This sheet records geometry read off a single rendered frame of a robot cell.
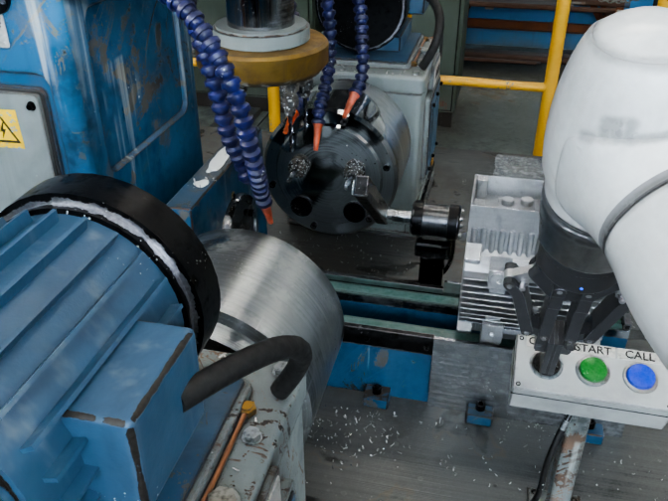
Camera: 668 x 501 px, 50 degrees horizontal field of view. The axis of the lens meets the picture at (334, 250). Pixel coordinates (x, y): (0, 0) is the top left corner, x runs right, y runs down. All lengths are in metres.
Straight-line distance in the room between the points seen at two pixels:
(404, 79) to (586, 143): 0.97
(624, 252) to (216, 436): 0.33
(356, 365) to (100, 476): 0.74
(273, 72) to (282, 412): 0.47
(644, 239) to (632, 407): 0.41
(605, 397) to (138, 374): 0.55
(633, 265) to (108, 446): 0.32
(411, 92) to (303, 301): 0.72
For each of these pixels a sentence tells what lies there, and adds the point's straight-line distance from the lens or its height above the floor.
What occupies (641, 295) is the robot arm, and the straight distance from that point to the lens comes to 0.47.
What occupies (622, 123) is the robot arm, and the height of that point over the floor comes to 1.43.
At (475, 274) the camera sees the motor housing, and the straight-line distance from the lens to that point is 1.01.
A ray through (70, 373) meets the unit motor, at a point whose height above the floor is 1.32.
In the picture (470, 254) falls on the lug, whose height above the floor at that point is 1.08.
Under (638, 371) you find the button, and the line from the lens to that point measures 0.86.
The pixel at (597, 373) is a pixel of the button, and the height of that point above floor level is 1.07.
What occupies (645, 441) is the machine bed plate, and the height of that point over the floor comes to 0.80.
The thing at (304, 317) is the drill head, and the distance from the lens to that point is 0.80.
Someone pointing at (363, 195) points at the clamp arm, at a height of 1.15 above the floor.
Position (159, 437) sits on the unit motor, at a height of 1.28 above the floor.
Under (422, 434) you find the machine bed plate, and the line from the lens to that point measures 1.12.
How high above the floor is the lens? 1.59
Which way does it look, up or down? 31 degrees down
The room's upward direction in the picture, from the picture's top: straight up
